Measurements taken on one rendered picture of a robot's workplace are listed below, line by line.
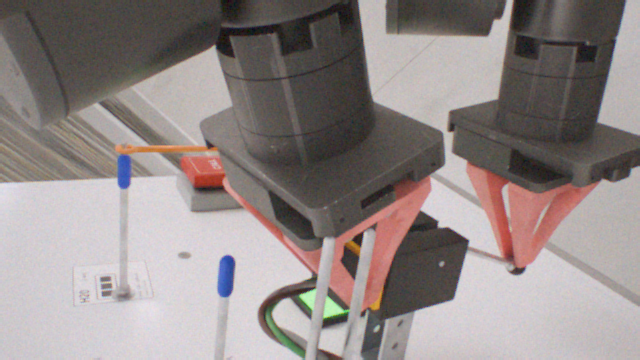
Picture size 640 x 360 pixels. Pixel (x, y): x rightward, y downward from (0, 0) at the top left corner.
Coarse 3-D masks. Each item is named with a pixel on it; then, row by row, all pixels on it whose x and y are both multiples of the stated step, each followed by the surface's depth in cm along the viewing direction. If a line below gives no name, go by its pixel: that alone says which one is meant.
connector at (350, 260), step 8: (344, 248) 30; (344, 256) 29; (352, 256) 29; (344, 264) 28; (352, 264) 28; (352, 272) 28; (328, 296) 29; (336, 296) 28; (336, 304) 28; (344, 304) 28
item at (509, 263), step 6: (468, 246) 34; (468, 252) 34; (474, 252) 35; (480, 252) 35; (486, 252) 36; (486, 258) 36; (492, 258) 36; (498, 258) 36; (504, 258) 37; (510, 258) 38; (438, 264) 30; (504, 264) 37; (510, 264) 37
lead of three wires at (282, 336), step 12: (288, 288) 27; (300, 288) 27; (312, 288) 28; (264, 300) 25; (276, 300) 25; (264, 312) 24; (264, 324) 22; (276, 324) 22; (276, 336) 21; (288, 336) 21; (300, 336) 20; (288, 348) 20; (300, 348) 20
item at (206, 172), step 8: (184, 160) 51; (192, 160) 52; (200, 160) 52; (208, 160) 52; (216, 160) 52; (184, 168) 51; (192, 168) 50; (200, 168) 50; (208, 168) 50; (216, 168) 50; (192, 176) 49; (200, 176) 49; (208, 176) 49; (216, 176) 49; (224, 176) 50; (192, 184) 49; (200, 184) 49; (208, 184) 49; (216, 184) 49
